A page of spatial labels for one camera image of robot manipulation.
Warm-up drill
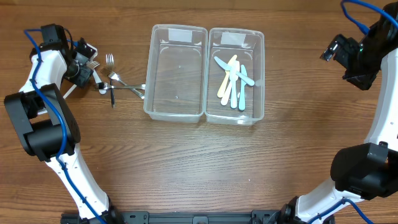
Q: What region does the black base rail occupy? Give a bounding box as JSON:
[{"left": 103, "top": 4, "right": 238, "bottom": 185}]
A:
[{"left": 121, "top": 210, "right": 279, "bottom": 224}]

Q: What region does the light blue plastic knife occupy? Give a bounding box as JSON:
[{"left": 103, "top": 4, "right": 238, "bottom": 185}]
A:
[{"left": 229, "top": 65, "right": 238, "bottom": 109}]

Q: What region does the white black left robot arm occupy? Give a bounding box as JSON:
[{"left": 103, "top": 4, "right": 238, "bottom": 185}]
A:
[{"left": 4, "top": 24, "right": 125, "bottom": 223}]

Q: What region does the left clear plastic container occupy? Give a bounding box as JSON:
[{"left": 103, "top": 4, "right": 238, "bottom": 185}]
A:
[{"left": 144, "top": 24, "right": 208, "bottom": 123}]

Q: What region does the silver metal fork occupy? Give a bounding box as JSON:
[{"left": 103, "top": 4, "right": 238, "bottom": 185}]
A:
[
  {"left": 101, "top": 68, "right": 146, "bottom": 100},
  {"left": 92, "top": 82, "right": 146, "bottom": 90}
]

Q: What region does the white plastic fork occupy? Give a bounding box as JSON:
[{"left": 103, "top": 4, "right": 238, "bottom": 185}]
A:
[{"left": 63, "top": 85, "right": 77, "bottom": 99}]

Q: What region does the clear plastic container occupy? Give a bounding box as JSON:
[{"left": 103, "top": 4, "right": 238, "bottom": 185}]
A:
[
  {"left": 205, "top": 27, "right": 266, "bottom": 126},
  {"left": 144, "top": 24, "right": 208, "bottom": 123}
]

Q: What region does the pale green plastic knife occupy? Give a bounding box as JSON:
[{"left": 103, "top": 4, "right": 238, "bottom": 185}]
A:
[{"left": 238, "top": 65, "right": 247, "bottom": 111}]

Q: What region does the black handled metal fork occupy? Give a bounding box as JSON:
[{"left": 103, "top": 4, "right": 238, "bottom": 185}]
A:
[{"left": 106, "top": 54, "right": 116, "bottom": 109}]

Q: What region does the yellow plastic knife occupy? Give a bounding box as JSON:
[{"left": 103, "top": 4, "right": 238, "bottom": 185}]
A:
[{"left": 217, "top": 55, "right": 237, "bottom": 98}]

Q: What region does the grey white plastic knife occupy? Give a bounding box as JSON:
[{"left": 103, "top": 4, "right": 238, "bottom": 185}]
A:
[{"left": 213, "top": 55, "right": 256, "bottom": 87}]

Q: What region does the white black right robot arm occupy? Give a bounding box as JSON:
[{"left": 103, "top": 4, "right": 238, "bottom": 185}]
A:
[{"left": 267, "top": 0, "right": 397, "bottom": 223}]

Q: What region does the right clear plastic container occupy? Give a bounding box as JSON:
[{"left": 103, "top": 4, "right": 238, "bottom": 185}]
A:
[{"left": 205, "top": 27, "right": 266, "bottom": 126}]

